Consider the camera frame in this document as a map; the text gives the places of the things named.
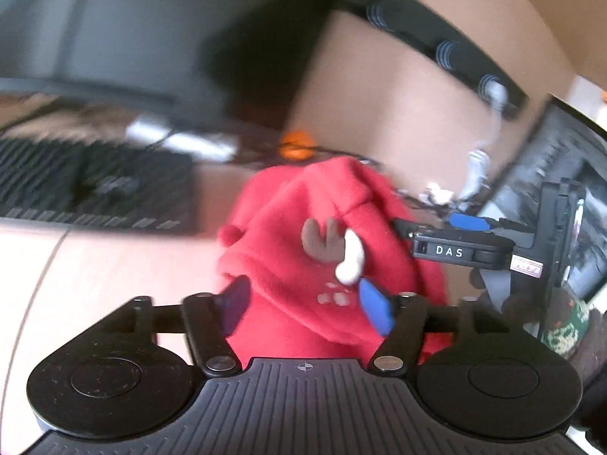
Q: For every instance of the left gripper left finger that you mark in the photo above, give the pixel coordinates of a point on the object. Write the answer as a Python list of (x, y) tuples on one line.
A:
[(209, 319)]

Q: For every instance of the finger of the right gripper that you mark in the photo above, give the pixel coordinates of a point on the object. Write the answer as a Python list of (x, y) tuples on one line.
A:
[(470, 223)]

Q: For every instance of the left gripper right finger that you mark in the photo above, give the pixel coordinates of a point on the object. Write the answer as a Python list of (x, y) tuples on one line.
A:
[(400, 321)]

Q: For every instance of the red fleece hooded jacket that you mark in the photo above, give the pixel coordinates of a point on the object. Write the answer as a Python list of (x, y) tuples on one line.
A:
[(290, 229)]

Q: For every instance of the crumpled white tissue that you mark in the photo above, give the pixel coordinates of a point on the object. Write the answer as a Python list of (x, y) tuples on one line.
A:
[(438, 196)]

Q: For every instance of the right computer monitor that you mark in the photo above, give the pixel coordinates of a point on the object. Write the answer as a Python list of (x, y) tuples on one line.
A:
[(564, 144)]

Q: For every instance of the computer monitor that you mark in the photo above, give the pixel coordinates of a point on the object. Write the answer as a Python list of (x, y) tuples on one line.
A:
[(212, 62), (564, 144)]

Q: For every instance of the black power strip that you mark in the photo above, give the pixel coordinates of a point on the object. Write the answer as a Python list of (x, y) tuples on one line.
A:
[(416, 25)]

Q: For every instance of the orange round object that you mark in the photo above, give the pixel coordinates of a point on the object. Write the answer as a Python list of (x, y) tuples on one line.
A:
[(297, 145)]

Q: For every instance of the black keyboard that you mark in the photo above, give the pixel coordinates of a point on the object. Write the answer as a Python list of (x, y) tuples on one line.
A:
[(99, 185)]

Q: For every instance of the left computer monitor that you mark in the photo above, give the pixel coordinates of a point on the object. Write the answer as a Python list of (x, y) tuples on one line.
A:
[(212, 62)]

